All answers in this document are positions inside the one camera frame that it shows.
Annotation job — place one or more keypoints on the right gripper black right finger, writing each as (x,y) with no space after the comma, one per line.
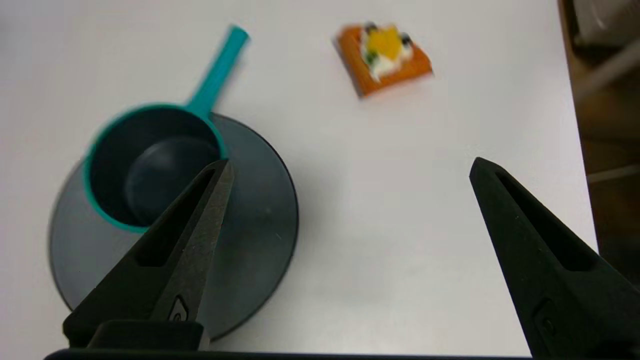
(565,280)

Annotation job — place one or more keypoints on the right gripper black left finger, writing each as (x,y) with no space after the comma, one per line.
(165,280)

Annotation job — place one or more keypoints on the toy waffle with fruit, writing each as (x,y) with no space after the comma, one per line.
(382,60)

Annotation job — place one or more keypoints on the gray round plate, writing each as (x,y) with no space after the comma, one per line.
(255,225)

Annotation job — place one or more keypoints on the teal toy saucepan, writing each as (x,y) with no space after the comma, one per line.
(150,160)

